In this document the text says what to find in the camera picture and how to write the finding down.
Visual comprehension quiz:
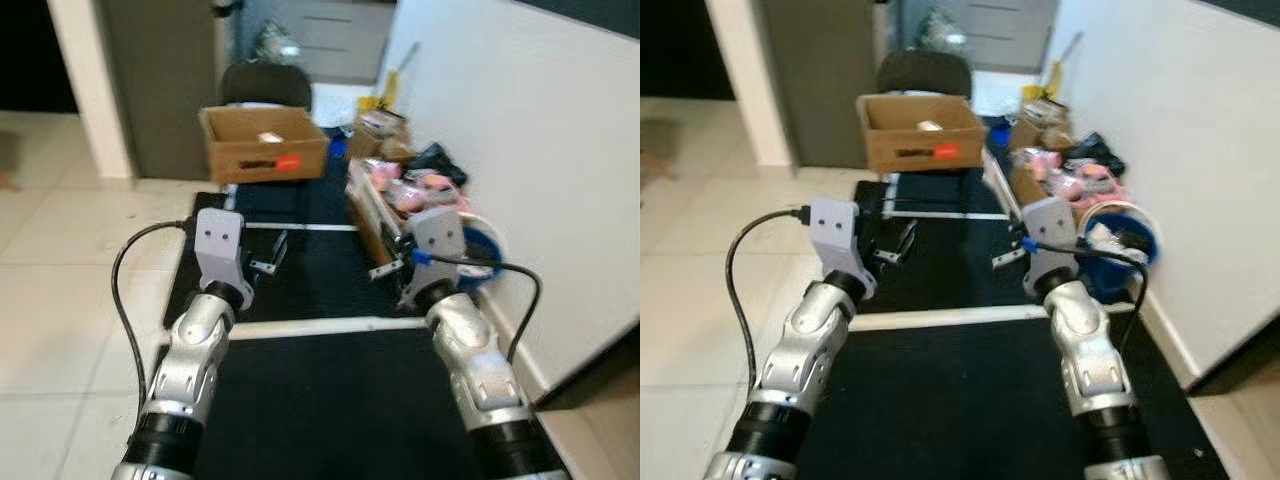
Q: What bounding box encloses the long box with pink trash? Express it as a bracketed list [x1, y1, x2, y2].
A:
[344, 154, 473, 263]
[984, 144, 1129, 239]

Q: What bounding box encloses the blue plastic bucket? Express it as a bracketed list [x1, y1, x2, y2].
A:
[1079, 199, 1163, 304]
[452, 209, 508, 293]

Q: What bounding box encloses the brown cardboard box red label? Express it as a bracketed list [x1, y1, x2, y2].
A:
[856, 92, 992, 177]
[199, 104, 332, 187]

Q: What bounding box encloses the black plastic bag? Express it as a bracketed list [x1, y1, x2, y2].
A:
[404, 142, 470, 188]
[1064, 131, 1131, 181]

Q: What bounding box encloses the small brown cardboard box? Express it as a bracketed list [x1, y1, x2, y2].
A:
[348, 108, 413, 163]
[1008, 98, 1077, 153]

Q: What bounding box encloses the black floor mat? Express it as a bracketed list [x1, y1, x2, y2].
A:
[790, 140, 1233, 480]
[148, 150, 576, 480]

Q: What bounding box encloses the black round chair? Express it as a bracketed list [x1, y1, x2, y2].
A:
[876, 49, 974, 101]
[219, 61, 315, 112]

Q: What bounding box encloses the dark grey door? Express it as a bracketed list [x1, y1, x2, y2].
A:
[98, 0, 223, 183]
[755, 0, 883, 171]

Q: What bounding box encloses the grey drawer cabinet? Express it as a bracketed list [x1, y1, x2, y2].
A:
[893, 0, 1061, 77]
[236, 0, 398, 87]

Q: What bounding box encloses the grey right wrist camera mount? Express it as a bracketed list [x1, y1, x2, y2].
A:
[1021, 196, 1083, 297]
[399, 207, 468, 304]

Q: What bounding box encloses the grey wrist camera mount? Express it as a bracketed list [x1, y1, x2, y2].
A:
[399, 207, 468, 304]
[192, 207, 255, 301]
[1021, 196, 1083, 297]
[806, 197, 878, 298]

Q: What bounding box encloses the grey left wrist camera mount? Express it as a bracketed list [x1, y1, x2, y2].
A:
[192, 207, 255, 301]
[806, 197, 878, 298]

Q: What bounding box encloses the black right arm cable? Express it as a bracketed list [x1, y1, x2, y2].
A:
[1018, 234, 1153, 363]
[404, 248, 544, 365]

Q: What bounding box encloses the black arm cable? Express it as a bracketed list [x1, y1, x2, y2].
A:
[404, 248, 544, 365]
[1018, 234, 1153, 363]
[726, 207, 812, 399]
[111, 219, 197, 426]

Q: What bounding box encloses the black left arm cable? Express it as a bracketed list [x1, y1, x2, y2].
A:
[726, 207, 812, 399]
[111, 219, 197, 426]

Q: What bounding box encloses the yellow broom with grey handle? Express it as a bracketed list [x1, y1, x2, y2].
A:
[374, 41, 422, 113]
[1038, 31, 1084, 103]

